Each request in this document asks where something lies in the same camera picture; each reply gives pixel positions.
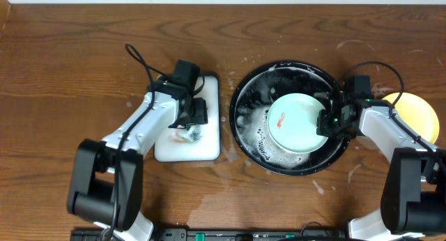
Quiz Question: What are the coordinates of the green foamy sponge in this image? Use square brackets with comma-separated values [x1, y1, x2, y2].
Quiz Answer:
[172, 125, 201, 143]

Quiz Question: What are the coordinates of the pale green plate red stain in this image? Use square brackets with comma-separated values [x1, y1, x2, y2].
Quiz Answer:
[267, 93, 328, 153]

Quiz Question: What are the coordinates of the yellow plate with red stain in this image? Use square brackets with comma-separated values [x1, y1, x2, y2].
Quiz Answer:
[395, 93, 440, 143]

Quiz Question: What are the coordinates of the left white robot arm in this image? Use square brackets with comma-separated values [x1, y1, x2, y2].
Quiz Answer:
[67, 76, 220, 240]

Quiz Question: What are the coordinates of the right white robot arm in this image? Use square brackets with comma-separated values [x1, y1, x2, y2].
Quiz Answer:
[316, 99, 445, 240]

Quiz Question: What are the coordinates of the black tray of soap foam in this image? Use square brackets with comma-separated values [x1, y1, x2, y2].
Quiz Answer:
[154, 75, 220, 162]

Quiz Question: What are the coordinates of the round black tray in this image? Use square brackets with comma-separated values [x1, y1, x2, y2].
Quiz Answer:
[229, 60, 350, 176]

